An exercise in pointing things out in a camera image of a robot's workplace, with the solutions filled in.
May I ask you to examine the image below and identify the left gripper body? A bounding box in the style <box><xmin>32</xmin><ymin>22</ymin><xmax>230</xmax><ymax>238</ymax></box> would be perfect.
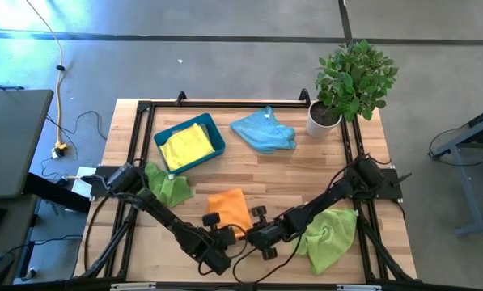
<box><xmin>202</xmin><ymin>228</ymin><xmax>239</xmax><ymax>276</ymax></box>

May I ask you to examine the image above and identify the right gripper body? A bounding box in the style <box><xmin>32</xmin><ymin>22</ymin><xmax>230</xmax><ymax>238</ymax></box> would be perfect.
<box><xmin>248</xmin><ymin>220</ymin><xmax>290</xmax><ymax>250</ymax></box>

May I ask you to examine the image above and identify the orange microfiber towel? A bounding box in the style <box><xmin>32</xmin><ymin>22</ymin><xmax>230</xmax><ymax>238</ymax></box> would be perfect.
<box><xmin>207</xmin><ymin>188</ymin><xmax>253</xmax><ymax>239</ymax></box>

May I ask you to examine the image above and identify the lime green microfiber towel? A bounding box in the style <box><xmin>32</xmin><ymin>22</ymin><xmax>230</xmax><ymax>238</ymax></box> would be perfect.
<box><xmin>292</xmin><ymin>208</ymin><xmax>358</xmax><ymax>276</ymax></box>

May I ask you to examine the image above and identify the yellow microfiber towel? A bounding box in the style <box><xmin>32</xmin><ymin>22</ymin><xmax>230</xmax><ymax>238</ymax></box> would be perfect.
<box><xmin>159</xmin><ymin>123</ymin><xmax>217</xmax><ymax>172</ymax></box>

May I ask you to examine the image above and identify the teal plastic bin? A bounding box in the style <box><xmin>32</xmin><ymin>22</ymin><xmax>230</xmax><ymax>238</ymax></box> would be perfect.
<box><xmin>153</xmin><ymin>112</ymin><xmax>227</xmax><ymax>175</ymax></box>

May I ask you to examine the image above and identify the blue microfiber towel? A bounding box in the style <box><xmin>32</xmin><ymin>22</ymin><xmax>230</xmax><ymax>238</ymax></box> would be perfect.
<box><xmin>229</xmin><ymin>105</ymin><xmax>297</xmax><ymax>155</ymax></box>

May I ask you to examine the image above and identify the grass green microfiber towel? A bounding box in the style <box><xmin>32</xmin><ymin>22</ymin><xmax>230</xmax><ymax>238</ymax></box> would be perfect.
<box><xmin>145</xmin><ymin>162</ymin><xmax>194</xmax><ymax>208</ymax></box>

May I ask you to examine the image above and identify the white ribbed plant pot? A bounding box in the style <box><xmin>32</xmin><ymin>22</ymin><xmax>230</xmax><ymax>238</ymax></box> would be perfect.
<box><xmin>306</xmin><ymin>99</ymin><xmax>343</xmax><ymax>139</ymax></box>

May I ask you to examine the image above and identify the white power box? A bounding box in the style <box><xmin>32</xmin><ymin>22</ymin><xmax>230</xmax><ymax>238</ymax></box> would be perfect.
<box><xmin>70</xmin><ymin>166</ymin><xmax>97</xmax><ymax>199</ymax></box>

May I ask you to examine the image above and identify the black angled beam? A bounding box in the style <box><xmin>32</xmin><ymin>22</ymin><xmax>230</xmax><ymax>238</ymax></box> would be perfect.
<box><xmin>22</xmin><ymin>172</ymin><xmax>92</xmax><ymax>214</ymax></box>

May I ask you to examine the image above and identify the green leafy plant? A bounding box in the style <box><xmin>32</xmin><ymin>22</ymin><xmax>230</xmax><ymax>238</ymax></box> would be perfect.
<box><xmin>314</xmin><ymin>38</ymin><xmax>400</xmax><ymax>123</ymax></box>

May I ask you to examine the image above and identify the yellow plug power strip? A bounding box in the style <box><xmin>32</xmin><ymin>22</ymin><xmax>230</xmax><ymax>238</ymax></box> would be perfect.
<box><xmin>50</xmin><ymin>140</ymin><xmax>70</xmax><ymax>160</ymax></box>

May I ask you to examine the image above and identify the grey desk with keyboard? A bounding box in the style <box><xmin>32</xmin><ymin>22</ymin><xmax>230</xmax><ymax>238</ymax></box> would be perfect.
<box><xmin>0</xmin><ymin>193</ymin><xmax>39</xmax><ymax>286</ymax></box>

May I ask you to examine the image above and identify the grey metal stand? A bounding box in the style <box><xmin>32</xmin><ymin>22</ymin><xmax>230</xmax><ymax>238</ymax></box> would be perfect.
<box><xmin>433</xmin><ymin>103</ymin><xmax>483</xmax><ymax>238</ymax></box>

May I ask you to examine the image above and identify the dark grey desk top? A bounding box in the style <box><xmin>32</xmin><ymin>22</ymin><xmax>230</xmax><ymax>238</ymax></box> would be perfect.
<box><xmin>0</xmin><ymin>89</ymin><xmax>55</xmax><ymax>201</ymax></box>

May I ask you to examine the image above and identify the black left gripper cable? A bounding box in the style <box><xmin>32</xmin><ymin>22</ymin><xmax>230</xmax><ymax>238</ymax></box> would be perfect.
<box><xmin>198</xmin><ymin>223</ymin><xmax>250</xmax><ymax>276</ymax></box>

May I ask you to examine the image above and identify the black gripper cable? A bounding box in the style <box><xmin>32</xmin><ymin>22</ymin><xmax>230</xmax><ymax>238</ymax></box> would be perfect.
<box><xmin>198</xmin><ymin>223</ymin><xmax>250</xmax><ymax>276</ymax></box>
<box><xmin>231</xmin><ymin>232</ymin><xmax>307</xmax><ymax>285</ymax></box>

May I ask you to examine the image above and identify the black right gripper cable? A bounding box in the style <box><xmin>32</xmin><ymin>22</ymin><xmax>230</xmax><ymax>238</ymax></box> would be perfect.
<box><xmin>231</xmin><ymin>232</ymin><xmax>307</xmax><ymax>285</ymax></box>

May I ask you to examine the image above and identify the silver frame bracket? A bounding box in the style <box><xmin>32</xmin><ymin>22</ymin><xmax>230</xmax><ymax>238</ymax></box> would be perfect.
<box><xmin>110</xmin><ymin>282</ymin><xmax>157</xmax><ymax>291</ymax></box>
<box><xmin>337</xmin><ymin>284</ymin><xmax>383</xmax><ymax>291</ymax></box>

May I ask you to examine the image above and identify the black aluminium table frame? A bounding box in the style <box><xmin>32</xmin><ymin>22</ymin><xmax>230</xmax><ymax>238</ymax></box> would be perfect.
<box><xmin>74</xmin><ymin>87</ymin><xmax>419</xmax><ymax>291</ymax></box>

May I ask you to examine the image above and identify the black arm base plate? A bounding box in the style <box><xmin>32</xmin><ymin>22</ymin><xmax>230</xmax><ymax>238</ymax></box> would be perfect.
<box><xmin>345</xmin><ymin>168</ymin><xmax>404</xmax><ymax>201</ymax></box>
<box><xmin>89</xmin><ymin>164</ymin><xmax>139</xmax><ymax>199</ymax></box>

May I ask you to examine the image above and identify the thin black floor cable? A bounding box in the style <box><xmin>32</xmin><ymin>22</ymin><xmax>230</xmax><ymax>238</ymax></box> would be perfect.
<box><xmin>40</xmin><ymin>110</ymin><xmax>108</xmax><ymax>181</ymax></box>

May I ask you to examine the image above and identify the yellow floor cable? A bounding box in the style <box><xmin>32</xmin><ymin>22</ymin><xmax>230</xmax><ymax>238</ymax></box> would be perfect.
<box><xmin>24</xmin><ymin>0</ymin><xmax>66</xmax><ymax>146</ymax></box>

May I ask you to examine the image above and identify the black cable at stand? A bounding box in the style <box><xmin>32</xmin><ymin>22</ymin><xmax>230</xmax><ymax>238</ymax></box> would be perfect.
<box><xmin>428</xmin><ymin>127</ymin><xmax>483</xmax><ymax>167</ymax></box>

